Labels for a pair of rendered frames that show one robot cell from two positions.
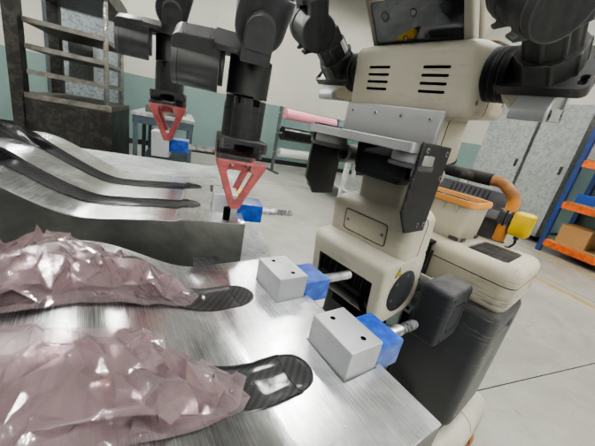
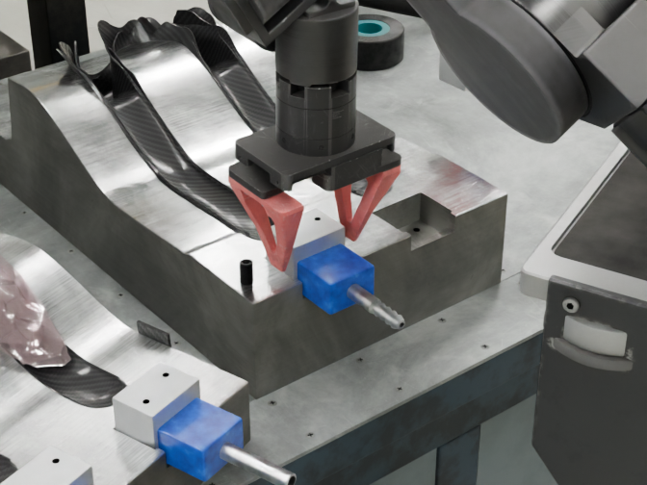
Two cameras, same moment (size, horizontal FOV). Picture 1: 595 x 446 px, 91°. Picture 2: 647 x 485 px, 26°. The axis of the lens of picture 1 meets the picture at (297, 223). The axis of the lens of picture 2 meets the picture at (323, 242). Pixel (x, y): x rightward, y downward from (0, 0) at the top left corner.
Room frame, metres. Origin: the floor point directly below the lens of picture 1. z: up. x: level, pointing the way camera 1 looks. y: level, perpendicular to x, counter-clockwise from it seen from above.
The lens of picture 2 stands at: (0.17, -0.74, 1.48)
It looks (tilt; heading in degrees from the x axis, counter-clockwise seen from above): 32 degrees down; 72
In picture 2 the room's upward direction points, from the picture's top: straight up
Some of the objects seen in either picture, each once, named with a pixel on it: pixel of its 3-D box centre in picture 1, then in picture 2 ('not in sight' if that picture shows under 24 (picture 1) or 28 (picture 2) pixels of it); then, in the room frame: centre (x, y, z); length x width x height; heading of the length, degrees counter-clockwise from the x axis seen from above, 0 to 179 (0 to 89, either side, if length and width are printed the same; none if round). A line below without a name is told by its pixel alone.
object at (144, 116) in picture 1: (166, 136); not in sight; (4.53, 2.22, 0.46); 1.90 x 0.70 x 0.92; 24
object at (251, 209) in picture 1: (253, 210); (344, 284); (0.46, 0.07, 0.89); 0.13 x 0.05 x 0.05; 110
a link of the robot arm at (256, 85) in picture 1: (244, 78); (311, 33); (0.44, 0.11, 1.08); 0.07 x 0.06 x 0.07; 108
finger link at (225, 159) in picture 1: (236, 175); (292, 209); (0.42, 0.10, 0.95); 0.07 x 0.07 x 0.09; 20
